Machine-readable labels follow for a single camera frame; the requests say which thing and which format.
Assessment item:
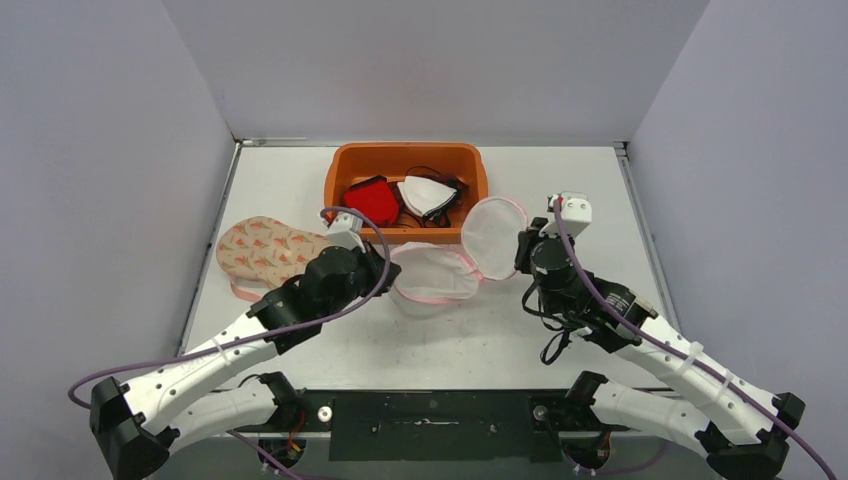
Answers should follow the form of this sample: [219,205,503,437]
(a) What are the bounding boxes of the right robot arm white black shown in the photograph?
[515,217,805,479]

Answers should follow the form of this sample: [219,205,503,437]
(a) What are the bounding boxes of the red bra black straps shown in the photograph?
[341,175,403,228]

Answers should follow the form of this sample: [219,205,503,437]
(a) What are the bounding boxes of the orange plastic tub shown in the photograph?
[324,142,489,244]

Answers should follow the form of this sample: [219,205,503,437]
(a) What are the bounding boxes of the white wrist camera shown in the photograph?
[547,191,593,239]
[322,207,365,251]

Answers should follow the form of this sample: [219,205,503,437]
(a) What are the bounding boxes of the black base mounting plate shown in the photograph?
[231,389,631,465]

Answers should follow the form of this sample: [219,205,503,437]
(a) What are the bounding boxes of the purple cable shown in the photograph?
[553,198,839,480]
[67,206,393,480]

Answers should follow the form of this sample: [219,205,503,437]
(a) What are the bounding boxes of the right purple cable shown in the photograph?
[553,198,839,480]

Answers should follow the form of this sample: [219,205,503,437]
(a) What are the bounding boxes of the white bra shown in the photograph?
[397,176,459,218]

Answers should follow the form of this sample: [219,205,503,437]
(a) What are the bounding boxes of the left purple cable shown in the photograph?
[67,206,393,480]

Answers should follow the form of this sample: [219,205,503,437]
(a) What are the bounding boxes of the aluminium front rail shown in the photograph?
[125,389,743,480]

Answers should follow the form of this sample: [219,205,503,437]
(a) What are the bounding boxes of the floral padded bra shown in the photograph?
[214,216,331,303]

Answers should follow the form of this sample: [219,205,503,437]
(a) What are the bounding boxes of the white mesh laundry bag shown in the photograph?
[389,196,529,317]

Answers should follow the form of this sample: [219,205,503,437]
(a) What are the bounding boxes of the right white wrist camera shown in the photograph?
[547,191,593,239]

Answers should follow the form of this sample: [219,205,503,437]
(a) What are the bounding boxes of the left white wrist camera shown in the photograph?
[322,207,365,251]

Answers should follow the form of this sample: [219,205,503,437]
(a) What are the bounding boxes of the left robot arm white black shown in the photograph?
[89,243,402,479]

